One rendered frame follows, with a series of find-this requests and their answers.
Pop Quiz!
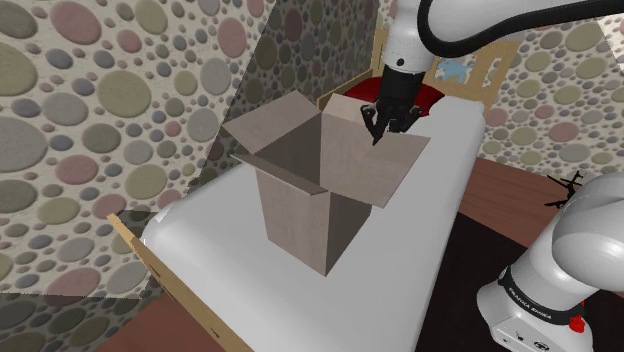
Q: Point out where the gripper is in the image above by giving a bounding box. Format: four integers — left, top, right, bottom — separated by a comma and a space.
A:
360, 64, 426, 147

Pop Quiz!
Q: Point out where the red pillow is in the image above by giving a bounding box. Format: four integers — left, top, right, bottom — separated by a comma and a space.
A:
341, 77, 446, 118

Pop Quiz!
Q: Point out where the open brown cardboard box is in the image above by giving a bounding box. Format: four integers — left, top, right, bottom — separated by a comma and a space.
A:
221, 89, 432, 278

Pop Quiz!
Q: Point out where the black spindly object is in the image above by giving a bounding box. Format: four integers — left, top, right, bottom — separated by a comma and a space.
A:
542, 170, 587, 210

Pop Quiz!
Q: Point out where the white bed with wooden frame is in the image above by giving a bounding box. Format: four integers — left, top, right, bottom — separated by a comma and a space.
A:
106, 28, 521, 352

